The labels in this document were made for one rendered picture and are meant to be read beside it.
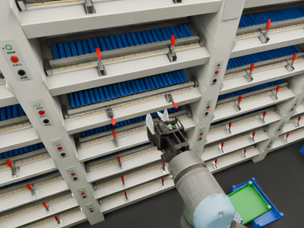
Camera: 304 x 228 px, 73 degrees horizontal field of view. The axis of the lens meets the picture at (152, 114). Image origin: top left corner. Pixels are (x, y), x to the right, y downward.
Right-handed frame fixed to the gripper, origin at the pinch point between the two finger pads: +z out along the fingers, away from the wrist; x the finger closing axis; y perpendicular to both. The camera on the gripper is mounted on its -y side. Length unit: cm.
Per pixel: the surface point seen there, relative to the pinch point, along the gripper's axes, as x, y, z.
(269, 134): -100, -68, 20
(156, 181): -11, -88, 25
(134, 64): 0.4, 10.6, 18.5
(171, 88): -16.4, -6.1, 20.9
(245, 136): -82, -68, 25
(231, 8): -34.4, 26.6, 14.6
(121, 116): 8.2, -10.6, 16.7
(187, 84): -24.4, -6.0, 21.0
